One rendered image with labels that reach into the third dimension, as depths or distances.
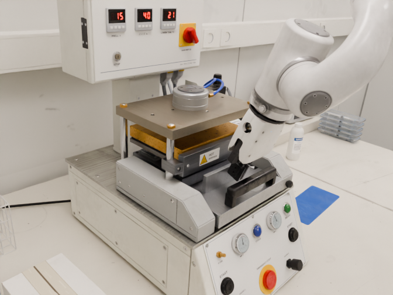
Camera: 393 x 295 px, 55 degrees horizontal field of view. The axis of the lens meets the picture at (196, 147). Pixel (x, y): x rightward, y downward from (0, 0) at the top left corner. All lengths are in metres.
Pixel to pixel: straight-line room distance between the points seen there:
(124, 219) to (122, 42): 0.38
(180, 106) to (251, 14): 1.04
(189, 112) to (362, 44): 0.37
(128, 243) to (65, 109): 0.55
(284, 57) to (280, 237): 0.43
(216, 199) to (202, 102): 0.21
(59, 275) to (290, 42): 0.59
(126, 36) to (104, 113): 0.53
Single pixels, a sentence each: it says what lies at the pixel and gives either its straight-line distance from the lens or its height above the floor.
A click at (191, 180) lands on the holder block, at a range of 0.79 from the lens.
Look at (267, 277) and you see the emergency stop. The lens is 0.85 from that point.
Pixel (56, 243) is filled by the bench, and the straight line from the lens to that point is 1.02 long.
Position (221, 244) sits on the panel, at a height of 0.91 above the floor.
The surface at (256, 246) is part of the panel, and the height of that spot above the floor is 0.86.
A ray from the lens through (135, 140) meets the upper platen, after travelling 0.85.
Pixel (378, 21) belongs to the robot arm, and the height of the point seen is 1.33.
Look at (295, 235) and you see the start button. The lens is 0.92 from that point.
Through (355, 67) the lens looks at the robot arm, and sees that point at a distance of 0.58.
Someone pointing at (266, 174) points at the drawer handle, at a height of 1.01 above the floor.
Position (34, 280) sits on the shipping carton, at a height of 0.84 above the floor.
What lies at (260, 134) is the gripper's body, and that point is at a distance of 0.68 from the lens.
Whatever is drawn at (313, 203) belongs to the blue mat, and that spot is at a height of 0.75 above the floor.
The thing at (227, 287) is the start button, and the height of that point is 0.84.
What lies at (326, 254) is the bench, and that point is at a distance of 1.05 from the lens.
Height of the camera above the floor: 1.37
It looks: 24 degrees down
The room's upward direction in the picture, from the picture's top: 4 degrees clockwise
